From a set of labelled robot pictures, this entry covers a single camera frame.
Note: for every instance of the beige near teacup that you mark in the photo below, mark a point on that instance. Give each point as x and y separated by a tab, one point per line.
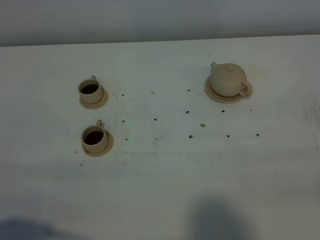
94	138

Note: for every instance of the beige teapot saucer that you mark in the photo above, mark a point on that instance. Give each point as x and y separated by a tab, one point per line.
218	98

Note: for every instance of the beige brown teapot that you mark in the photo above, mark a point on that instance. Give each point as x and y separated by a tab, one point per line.
229	80

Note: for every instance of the beige far teacup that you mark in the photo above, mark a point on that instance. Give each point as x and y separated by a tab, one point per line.
90	90

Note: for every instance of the beige near saucer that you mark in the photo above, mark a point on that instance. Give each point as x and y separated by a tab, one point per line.
105	151

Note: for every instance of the beige far saucer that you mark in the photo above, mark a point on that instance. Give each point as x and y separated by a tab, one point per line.
97	105

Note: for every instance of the beige teacup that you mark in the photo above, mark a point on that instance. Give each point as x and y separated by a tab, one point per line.
94	138
90	90

